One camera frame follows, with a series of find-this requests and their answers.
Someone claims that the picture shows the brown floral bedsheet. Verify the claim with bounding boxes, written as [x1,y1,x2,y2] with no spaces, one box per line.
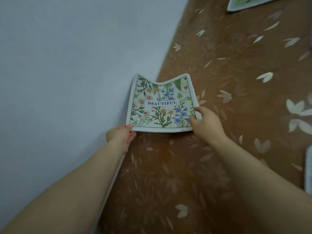
[97,0,312,234]

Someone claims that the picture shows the person's right forearm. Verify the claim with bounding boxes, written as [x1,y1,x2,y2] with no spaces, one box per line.
[210,135,312,234]

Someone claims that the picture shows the person's right hand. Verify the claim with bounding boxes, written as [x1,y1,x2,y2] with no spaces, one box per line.
[189,107,227,144]

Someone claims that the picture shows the white fabric item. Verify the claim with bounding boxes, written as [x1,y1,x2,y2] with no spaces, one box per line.
[304,145,312,195]

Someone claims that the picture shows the person's left hand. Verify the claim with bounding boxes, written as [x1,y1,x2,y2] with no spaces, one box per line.
[106,124,137,154]

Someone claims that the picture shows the floral print cloth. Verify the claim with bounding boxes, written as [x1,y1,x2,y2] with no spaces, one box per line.
[227,0,286,12]
[126,73,202,133]

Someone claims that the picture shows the person's left forearm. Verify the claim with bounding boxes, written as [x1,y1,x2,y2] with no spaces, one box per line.
[0,140,127,234]

